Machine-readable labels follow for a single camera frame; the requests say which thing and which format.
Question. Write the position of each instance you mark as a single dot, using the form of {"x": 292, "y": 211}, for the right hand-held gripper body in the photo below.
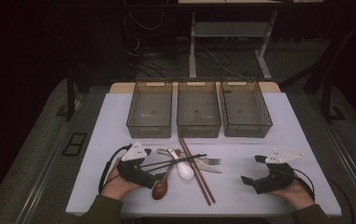
{"x": 275, "y": 182}

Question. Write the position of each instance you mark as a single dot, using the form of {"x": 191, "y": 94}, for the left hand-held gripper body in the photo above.
{"x": 135, "y": 174}

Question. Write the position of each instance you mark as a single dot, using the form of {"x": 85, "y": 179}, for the black chopstick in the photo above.
{"x": 157, "y": 164}

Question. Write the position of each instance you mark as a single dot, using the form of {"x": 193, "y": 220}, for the brown wooden spoon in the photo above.
{"x": 160, "y": 190}

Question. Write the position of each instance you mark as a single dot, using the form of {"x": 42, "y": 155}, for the white ceramic spoon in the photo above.
{"x": 185, "y": 172}

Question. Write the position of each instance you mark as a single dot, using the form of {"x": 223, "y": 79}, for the silver metal fork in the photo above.
{"x": 213, "y": 161}

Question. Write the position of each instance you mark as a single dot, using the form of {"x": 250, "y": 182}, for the transparent grey plastic bin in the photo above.
{"x": 199, "y": 109}
{"x": 245, "y": 109}
{"x": 149, "y": 109}

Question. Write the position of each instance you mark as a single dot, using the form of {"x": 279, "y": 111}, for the person's left hand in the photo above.
{"x": 116, "y": 188}

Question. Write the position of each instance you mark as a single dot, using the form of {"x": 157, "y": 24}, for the person's right hand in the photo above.
{"x": 297, "y": 197}

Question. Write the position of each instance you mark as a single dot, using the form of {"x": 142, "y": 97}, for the black metal stand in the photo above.
{"x": 326, "y": 96}
{"x": 70, "y": 99}

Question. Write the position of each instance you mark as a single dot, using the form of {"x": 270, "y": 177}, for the white-legged desk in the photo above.
{"x": 192, "y": 46}

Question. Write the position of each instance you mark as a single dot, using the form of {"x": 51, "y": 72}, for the black floor socket frame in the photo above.
{"x": 74, "y": 143}

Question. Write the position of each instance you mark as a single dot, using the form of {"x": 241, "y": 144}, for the metal floor rail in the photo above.
{"x": 46, "y": 168}
{"x": 347, "y": 161}

